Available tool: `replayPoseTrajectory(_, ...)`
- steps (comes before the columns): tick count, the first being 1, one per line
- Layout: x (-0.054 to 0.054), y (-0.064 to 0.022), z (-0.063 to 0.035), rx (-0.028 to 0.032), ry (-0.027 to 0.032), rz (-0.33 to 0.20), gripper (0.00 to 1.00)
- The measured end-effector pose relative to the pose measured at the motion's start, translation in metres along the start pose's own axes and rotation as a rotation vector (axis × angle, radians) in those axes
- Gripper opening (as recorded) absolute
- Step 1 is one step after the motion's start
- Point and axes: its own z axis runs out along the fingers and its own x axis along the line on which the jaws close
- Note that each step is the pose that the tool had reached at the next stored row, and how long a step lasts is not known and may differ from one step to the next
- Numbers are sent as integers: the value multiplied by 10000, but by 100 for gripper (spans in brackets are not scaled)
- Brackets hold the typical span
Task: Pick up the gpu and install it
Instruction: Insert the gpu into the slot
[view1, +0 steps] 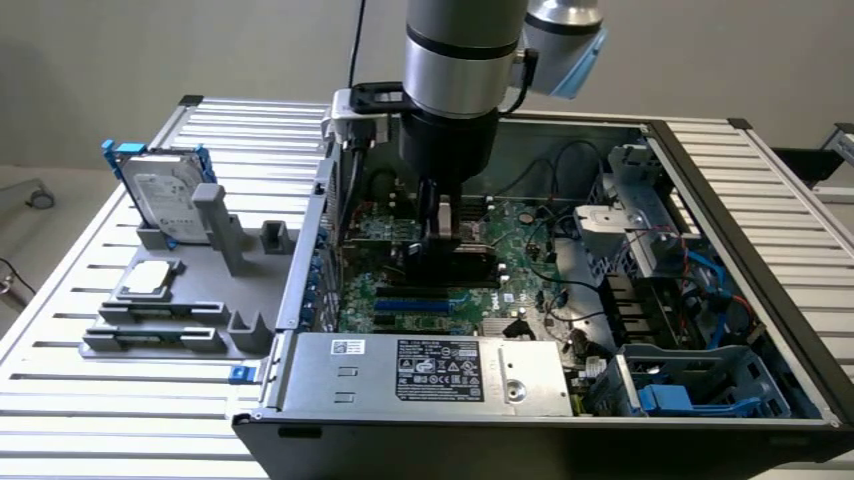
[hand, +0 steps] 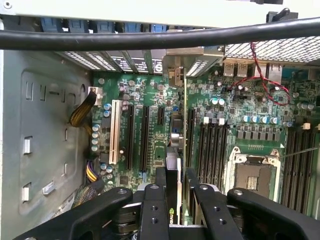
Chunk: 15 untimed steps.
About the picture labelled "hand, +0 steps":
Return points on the black RAM slot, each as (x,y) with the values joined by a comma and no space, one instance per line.
(303,175)
(216,155)
(223,155)
(288,170)
(202,150)
(296,172)
(209,152)
(311,175)

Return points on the silver USB port block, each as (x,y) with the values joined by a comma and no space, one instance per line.
(235,68)

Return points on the white power connector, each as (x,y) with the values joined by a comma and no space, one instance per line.
(96,91)

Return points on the black plastic clip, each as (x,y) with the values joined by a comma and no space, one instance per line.
(281,14)

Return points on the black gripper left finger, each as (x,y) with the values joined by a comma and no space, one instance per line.
(152,212)

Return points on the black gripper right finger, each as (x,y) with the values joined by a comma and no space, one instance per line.
(215,217)

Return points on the silver CPU socket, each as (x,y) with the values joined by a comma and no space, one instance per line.
(252,175)

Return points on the white PCI expansion slot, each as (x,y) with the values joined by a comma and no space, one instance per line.
(115,132)

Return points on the thin metal locking lever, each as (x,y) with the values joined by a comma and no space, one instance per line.
(300,152)

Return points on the long black expansion slot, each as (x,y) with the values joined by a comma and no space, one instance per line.
(191,130)
(130,137)
(144,137)

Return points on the short black expansion slot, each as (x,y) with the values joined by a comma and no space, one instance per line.
(161,116)

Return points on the grey metal PC case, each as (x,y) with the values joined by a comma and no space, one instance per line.
(45,120)

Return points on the green motherboard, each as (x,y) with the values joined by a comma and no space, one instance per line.
(250,105)

